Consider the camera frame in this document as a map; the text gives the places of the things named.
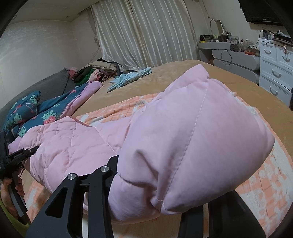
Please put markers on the black wall television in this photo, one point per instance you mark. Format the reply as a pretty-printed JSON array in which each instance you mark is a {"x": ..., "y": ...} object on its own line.
[{"x": 259, "y": 12}]

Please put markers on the grey headboard cushion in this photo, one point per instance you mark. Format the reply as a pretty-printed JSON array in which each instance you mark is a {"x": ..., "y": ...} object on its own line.
[{"x": 50, "y": 87}]

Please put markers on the tan bed sheet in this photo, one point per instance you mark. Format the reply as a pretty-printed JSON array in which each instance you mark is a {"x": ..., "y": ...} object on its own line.
[{"x": 277, "y": 115}]

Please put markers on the striped beige curtain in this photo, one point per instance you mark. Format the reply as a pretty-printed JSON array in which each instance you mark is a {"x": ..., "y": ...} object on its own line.
[{"x": 140, "y": 34}]

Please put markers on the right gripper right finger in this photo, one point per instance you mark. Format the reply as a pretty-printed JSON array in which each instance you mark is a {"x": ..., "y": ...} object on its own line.
[{"x": 228, "y": 216}]

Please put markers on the white drawer cabinet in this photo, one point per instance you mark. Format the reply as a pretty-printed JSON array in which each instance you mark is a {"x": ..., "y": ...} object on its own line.
[{"x": 276, "y": 69}]

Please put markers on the pile of mixed clothes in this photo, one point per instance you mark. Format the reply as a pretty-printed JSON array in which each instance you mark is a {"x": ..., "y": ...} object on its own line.
[{"x": 99, "y": 70}]

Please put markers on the light blue garment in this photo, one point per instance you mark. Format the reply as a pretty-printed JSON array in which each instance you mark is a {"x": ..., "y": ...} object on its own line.
[{"x": 127, "y": 78}]

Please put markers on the pink quilted jacket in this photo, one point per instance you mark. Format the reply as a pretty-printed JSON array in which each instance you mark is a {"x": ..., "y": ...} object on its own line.
[{"x": 194, "y": 142}]

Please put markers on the person's left hand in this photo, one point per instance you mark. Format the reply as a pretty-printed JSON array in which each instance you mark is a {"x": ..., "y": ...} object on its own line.
[{"x": 5, "y": 195}]

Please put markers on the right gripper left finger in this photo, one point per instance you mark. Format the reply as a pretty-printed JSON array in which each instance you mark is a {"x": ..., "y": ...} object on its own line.
[{"x": 61, "y": 215}]

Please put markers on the grey dressing table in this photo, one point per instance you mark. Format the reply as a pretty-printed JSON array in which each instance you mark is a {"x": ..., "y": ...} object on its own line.
[{"x": 230, "y": 53}]

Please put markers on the blue floral pink quilt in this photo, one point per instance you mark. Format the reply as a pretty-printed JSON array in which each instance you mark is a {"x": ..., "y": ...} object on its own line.
[{"x": 29, "y": 112}]

